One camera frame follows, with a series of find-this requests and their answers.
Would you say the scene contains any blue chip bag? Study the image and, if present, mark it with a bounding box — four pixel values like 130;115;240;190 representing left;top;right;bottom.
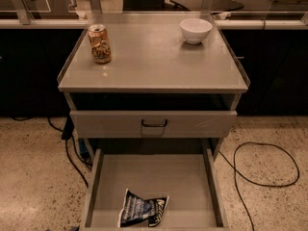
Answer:
117;190;168;228

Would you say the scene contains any grey drawer cabinet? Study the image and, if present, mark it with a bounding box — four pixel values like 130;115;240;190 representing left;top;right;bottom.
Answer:
56;11;251;231

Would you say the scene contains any closed top drawer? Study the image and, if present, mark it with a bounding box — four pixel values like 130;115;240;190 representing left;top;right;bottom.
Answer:
70;111;237;139

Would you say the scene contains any open middle drawer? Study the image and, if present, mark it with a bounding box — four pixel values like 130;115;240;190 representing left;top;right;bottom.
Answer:
80;149;230;231

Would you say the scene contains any brown soda can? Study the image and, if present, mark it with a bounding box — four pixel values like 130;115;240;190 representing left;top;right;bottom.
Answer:
88;24;112;64

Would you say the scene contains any black power adapter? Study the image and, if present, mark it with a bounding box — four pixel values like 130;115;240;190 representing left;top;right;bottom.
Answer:
62;116;74;140

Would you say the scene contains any white bowl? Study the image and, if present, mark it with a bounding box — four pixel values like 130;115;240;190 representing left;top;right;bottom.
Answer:
180;18;213;44

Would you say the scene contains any dark background table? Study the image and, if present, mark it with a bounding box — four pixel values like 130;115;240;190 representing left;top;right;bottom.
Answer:
170;0;244;13

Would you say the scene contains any black drawer handle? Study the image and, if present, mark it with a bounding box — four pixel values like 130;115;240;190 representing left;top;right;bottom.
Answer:
141;119;168;128

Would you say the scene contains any black looped floor cable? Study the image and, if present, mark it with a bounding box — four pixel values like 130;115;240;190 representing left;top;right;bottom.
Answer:
218;141;301;231

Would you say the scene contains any black cable left floor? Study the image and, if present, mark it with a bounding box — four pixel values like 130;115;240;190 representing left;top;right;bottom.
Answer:
46;115;94;189

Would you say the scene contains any metal post left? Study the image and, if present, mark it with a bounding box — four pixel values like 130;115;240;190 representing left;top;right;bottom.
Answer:
12;0;31;25

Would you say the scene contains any white horizontal rail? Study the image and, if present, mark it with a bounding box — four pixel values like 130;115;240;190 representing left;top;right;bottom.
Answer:
0;19;308;30

